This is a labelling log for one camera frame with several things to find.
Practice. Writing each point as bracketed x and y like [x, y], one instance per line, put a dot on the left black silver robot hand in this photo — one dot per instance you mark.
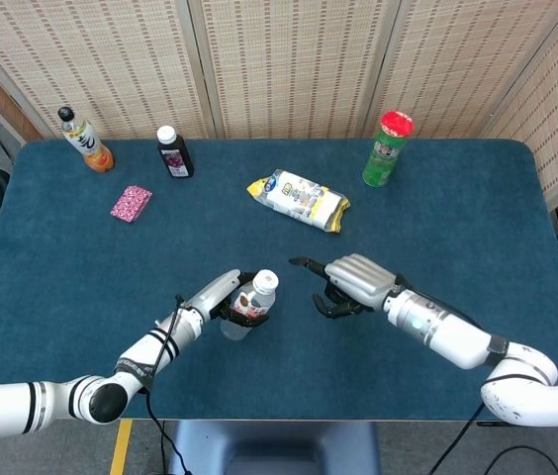
[212, 292]

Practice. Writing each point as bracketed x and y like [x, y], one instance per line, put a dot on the orange juice bottle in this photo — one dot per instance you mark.
[88, 143]

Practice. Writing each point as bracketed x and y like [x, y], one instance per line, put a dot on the green chip can red lid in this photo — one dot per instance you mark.
[383, 158]

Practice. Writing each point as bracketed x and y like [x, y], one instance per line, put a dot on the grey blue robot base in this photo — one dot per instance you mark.
[274, 445]

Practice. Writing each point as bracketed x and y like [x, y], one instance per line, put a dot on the clear plastic water bottle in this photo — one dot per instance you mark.
[249, 304]

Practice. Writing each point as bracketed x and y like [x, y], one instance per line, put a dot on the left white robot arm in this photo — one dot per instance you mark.
[7, 410]

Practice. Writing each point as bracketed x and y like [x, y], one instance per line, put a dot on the blue felt table mat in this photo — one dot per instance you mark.
[86, 287]

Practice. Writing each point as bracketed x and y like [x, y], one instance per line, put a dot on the yellow white snack package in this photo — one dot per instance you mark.
[299, 198]

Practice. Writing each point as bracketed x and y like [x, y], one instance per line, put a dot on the pink patterned tissue pack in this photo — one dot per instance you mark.
[131, 203]

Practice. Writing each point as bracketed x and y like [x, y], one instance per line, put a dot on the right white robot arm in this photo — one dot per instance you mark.
[447, 336]

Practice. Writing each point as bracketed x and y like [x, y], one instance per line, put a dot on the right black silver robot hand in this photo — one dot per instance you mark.
[363, 282]

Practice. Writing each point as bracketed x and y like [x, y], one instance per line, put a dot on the dark grape juice bottle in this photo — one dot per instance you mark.
[176, 158]

